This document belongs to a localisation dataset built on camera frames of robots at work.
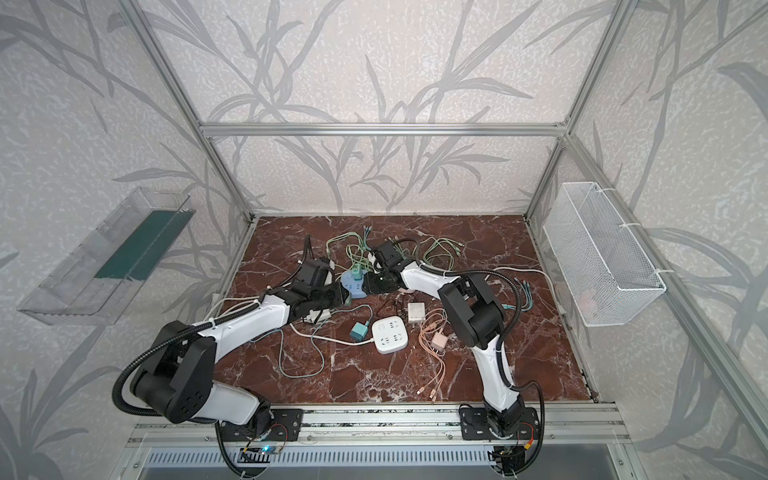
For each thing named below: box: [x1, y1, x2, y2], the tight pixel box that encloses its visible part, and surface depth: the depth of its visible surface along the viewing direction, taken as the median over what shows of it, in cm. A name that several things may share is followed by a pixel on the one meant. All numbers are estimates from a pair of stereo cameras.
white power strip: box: [372, 316, 409, 354], surface depth 88 cm
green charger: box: [352, 263, 362, 281], surface depth 98 cm
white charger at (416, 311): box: [408, 302, 426, 321], surface depth 93 cm
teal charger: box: [350, 321, 370, 341], surface depth 90 cm
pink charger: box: [431, 332, 448, 350], surface depth 87 cm
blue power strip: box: [340, 270, 368, 299], surface depth 98 cm
